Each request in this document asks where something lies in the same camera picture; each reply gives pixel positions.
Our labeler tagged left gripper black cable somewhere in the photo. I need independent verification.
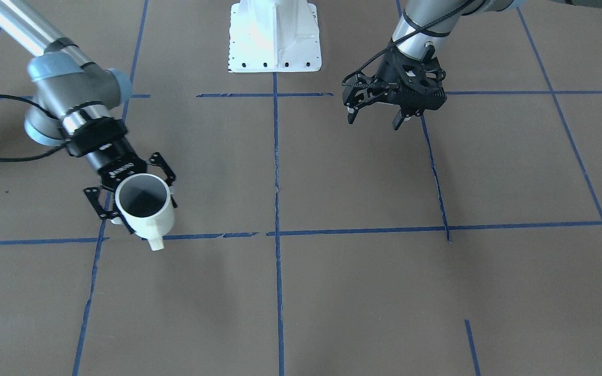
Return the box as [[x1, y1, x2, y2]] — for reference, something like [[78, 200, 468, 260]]
[[342, 0, 479, 89]]

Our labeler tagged white mug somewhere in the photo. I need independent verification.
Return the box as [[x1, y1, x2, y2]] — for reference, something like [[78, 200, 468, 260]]
[[115, 173, 176, 251]]

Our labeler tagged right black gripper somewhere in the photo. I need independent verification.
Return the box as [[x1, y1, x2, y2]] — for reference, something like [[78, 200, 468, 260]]
[[82, 137, 176, 220]]

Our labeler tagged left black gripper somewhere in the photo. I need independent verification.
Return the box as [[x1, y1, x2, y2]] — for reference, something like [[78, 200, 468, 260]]
[[346, 48, 447, 131]]

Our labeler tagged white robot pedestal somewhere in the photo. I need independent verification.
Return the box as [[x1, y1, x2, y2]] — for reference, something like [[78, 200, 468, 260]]
[[228, 1, 322, 73]]

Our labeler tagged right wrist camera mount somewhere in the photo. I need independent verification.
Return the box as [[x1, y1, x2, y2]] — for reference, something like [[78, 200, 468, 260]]
[[65, 117, 128, 158]]

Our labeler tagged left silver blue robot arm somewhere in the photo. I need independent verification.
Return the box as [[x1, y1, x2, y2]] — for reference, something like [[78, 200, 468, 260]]
[[341, 1, 522, 130]]

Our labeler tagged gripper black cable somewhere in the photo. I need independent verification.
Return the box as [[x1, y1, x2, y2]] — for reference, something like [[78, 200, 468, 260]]
[[0, 94, 72, 162], [342, 0, 479, 89]]

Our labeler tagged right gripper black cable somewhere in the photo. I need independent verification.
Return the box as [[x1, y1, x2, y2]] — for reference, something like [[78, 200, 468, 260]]
[[0, 94, 72, 162]]

